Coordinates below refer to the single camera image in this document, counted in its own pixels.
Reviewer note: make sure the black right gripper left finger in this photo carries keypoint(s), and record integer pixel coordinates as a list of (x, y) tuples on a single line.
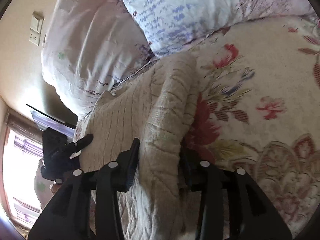
[(86, 206)]

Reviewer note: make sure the pink floral pillow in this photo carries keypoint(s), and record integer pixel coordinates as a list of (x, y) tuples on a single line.
[(90, 46)]

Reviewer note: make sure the person's left hand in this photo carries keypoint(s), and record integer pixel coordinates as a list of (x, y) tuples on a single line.
[(54, 188)]

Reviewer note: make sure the floral quilt bedspread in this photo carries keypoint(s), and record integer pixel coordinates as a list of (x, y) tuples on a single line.
[(258, 109)]

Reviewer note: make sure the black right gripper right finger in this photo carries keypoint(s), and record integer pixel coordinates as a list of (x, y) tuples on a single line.
[(230, 196)]

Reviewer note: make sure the beige cable-knit sweater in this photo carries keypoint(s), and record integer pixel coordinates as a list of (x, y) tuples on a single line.
[(158, 108)]

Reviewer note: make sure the white blue-print pillow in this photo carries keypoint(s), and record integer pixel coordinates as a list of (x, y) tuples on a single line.
[(169, 25)]

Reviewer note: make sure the white wall switch outlet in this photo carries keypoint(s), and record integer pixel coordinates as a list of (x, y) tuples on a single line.
[(35, 28)]

